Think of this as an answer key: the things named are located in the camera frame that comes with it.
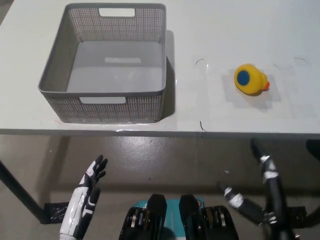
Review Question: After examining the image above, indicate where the white and black left hand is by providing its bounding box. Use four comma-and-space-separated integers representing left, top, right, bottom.
58, 154, 109, 240

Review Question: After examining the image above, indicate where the yellow duck toy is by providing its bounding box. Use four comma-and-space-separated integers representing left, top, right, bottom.
233, 63, 271, 97

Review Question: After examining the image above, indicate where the grey perforated plastic basket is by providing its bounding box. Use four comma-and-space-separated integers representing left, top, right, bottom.
37, 3, 168, 124

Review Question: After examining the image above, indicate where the black table leg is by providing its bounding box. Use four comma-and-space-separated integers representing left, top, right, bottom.
0, 159, 49, 224

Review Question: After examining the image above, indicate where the black right hand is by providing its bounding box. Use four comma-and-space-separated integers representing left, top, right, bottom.
216, 138, 301, 240

